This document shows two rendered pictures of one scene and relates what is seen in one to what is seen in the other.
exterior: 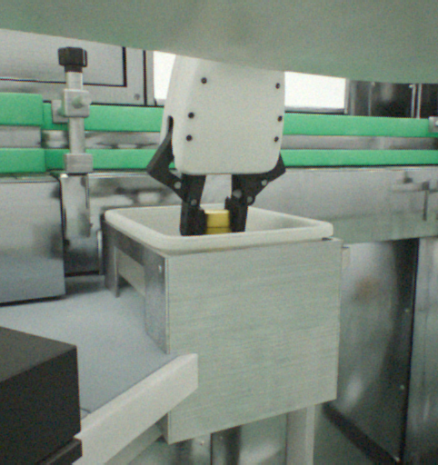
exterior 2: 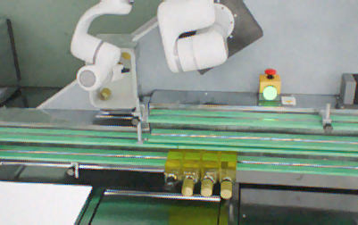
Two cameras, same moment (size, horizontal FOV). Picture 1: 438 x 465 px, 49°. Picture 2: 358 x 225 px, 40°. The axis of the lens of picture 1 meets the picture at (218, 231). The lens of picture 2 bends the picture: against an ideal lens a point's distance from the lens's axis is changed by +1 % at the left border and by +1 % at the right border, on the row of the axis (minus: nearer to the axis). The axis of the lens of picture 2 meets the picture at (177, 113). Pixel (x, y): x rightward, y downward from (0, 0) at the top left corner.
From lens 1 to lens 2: 150 cm
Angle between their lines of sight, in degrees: 54
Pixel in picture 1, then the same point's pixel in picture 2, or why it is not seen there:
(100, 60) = (112, 198)
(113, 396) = (153, 29)
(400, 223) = (5, 110)
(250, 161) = not seen: hidden behind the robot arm
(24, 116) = (154, 116)
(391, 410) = (15, 101)
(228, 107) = not seen: hidden behind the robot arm
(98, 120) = (128, 140)
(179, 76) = (117, 71)
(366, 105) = not seen: outside the picture
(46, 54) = (135, 200)
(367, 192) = (19, 118)
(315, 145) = (36, 133)
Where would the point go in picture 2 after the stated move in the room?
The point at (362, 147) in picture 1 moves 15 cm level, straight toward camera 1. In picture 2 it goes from (11, 132) to (32, 104)
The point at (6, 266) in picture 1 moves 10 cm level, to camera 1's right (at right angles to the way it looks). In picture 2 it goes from (168, 94) to (142, 81)
